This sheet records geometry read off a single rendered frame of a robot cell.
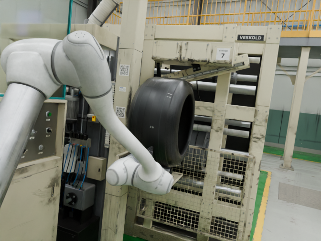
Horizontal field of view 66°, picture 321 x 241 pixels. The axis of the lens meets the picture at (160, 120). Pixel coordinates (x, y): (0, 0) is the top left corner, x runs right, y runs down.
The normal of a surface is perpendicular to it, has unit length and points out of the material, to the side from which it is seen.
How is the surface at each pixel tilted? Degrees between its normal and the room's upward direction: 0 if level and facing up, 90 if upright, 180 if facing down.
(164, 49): 90
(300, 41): 90
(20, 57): 67
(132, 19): 90
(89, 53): 100
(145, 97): 60
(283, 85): 90
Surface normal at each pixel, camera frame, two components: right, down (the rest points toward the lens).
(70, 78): -0.06, 0.72
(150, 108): -0.29, -0.27
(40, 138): 0.94, 0.14
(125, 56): -0.34, 0.04
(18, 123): 0.71, -0.16
